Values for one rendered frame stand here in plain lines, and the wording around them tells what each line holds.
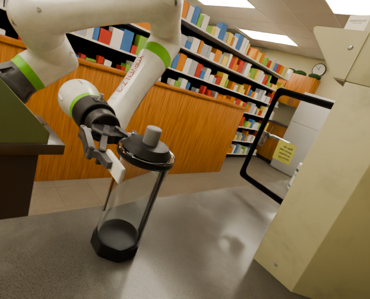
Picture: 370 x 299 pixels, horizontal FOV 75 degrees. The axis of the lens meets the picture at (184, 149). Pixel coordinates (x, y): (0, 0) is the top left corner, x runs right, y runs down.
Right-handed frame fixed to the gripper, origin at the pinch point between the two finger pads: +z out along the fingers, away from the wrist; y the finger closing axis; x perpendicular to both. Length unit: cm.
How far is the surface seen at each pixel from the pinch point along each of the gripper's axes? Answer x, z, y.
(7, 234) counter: 19.2, -7.6, -17.7
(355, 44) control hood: -36.9, 11.3, 31.6
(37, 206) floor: 125, -132, 28
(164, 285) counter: 17.3, 14.2, 3.9
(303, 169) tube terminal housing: -9.7, 16.1, 31.5
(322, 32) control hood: -37.7, 3.9, 31.6
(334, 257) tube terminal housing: 3.9, 30.6, 34.5
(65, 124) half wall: 71, -173, 49
